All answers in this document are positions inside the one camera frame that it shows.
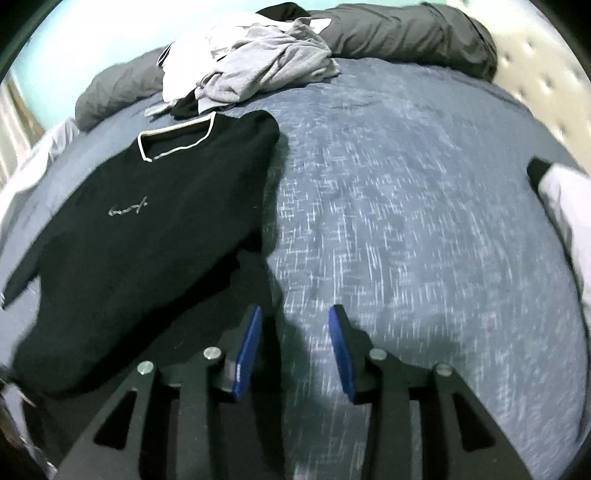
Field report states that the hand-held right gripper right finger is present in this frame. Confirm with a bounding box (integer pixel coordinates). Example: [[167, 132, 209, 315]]
[[327, 305, 536, 480]]

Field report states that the white garment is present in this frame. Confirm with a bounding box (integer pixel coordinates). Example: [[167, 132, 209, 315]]
[[159, 11, 259, 104]]

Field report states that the cream tufted headboard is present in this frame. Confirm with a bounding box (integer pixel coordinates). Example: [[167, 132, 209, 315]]
[[443, 0, 591, 176]]

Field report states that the white bed sheet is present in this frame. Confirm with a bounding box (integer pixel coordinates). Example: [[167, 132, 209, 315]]
[[0, 117, 81, 259]]

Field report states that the striped rug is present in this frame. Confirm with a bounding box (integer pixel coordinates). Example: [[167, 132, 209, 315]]
[[0, 80, 42, 185]]

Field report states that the folded pale cloth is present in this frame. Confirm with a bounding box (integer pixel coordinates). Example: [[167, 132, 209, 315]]
[[538, 164, 591, 324]]

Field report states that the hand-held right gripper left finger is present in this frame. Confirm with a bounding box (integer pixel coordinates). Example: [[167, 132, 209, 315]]
[[58, 305, 264, 480]]

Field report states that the black shirt with white trim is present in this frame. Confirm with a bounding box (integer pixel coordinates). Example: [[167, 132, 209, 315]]
[[0, 111, 289, 402]]

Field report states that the blue speckled bedspread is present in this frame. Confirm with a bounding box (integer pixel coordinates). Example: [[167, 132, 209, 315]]
[[0, 46, 591, 480]]

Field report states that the dark grey duvet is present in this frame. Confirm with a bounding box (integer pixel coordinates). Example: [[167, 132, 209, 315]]
[[74, 2, 499, 132]]

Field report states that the black garment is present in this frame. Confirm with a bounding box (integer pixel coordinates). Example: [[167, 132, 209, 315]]
[[171, 90, 204, 118], [256, 2, 315, 23]]

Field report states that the grey garment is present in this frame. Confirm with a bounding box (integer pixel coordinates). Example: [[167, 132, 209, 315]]
[[194, 17, 341, 114]]

